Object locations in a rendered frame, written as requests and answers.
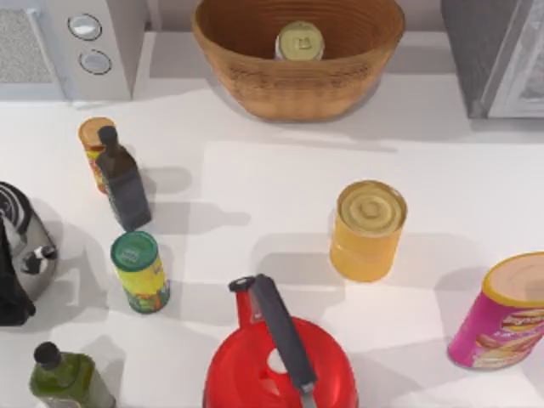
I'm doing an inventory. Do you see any silver and black kettle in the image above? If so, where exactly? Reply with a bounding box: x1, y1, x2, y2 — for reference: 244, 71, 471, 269
0, 181, 60, 327

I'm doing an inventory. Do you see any red kettle with grey handle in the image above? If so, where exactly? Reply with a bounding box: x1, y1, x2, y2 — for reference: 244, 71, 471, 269
202, 273, 360, 408

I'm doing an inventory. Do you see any pink snack can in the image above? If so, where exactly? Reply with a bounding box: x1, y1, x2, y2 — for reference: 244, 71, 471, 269
446, 251, 544, 372

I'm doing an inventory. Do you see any pale grey cabinet door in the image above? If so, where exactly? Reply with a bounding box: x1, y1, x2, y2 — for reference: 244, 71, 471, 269
487, 0, 544, 119

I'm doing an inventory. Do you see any large round microwave knob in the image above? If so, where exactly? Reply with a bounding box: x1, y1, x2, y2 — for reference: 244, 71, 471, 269
67, 13, 104, 42

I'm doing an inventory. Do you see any pale microwave oven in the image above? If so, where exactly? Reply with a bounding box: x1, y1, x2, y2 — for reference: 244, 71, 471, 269
0, 0, 148, 102

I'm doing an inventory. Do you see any pale green lidded can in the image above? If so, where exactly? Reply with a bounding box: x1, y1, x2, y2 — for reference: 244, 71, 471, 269
274, 21, 326, 61

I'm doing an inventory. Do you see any orange and red can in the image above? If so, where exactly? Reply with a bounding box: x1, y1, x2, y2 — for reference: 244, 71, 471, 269
77, 116, 118, 196

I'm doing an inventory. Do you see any dark glass bottle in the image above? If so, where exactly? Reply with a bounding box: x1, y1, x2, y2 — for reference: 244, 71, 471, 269
94, 125, 153, 233

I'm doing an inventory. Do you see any small round microwave knob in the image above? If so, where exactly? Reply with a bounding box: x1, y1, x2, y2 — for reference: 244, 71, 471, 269
78, 48, 113, 76

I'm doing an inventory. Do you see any microwave door with grey window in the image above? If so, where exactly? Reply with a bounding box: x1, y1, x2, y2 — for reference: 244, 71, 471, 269
0, 7, 71, 101

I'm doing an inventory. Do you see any green lidded yellow can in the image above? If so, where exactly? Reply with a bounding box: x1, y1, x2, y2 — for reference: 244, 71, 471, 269
110, 230, 173, 315

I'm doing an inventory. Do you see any green bottle with black cap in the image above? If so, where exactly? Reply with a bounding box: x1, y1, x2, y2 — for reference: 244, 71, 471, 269
28, 341, 117, 408

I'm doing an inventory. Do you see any woven brown basket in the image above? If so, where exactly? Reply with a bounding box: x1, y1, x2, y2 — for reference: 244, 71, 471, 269
191, 0, 406, 124

